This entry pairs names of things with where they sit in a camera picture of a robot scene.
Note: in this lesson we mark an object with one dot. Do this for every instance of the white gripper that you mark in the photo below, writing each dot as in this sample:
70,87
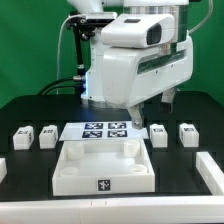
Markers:
131,76

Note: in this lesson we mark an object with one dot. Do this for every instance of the white square tabletop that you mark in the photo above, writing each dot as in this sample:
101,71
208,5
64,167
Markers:
96,167

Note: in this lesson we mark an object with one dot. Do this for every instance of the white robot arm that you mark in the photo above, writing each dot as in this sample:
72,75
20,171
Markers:
139,24

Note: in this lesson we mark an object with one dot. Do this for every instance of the white tag sheet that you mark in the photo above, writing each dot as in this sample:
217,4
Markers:
101,130

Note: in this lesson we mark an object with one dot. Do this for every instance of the white right fence bar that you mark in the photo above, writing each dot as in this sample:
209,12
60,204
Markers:
210,173

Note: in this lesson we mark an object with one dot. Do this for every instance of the white fence bar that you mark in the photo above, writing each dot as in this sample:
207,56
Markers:
137,210
210,173

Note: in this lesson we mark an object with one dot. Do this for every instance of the white front fence bar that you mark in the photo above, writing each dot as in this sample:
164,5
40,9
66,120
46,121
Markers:
137,210

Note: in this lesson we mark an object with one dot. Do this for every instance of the white left fence piece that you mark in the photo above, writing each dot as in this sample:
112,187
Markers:
3,169

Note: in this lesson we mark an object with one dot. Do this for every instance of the black camera stand pole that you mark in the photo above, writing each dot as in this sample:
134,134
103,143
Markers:
80,64

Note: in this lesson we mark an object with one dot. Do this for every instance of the black camera on stand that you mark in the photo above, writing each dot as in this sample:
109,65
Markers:
95,17

